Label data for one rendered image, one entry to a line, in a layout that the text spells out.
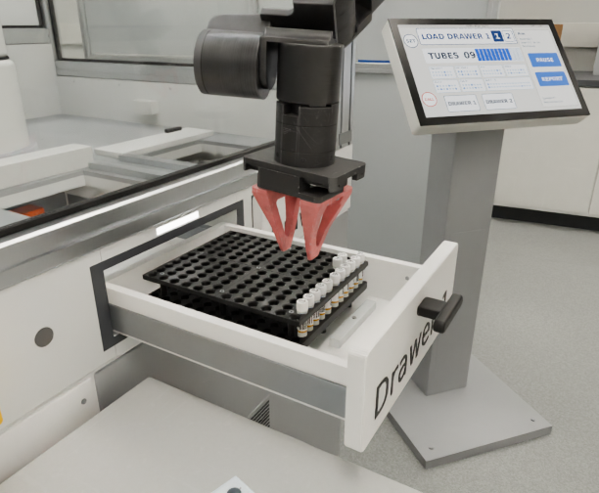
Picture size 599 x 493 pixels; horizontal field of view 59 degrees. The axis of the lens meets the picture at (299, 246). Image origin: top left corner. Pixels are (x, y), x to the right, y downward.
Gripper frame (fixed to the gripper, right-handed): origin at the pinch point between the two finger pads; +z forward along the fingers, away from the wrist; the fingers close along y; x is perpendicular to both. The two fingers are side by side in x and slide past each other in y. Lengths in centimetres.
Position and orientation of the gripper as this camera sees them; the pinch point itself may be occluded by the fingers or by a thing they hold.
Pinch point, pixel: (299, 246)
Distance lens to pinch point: 53.9
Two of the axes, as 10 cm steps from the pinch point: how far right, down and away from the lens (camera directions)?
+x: -5.5, 3.3, -7.7
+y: -8.4, -2.7, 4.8
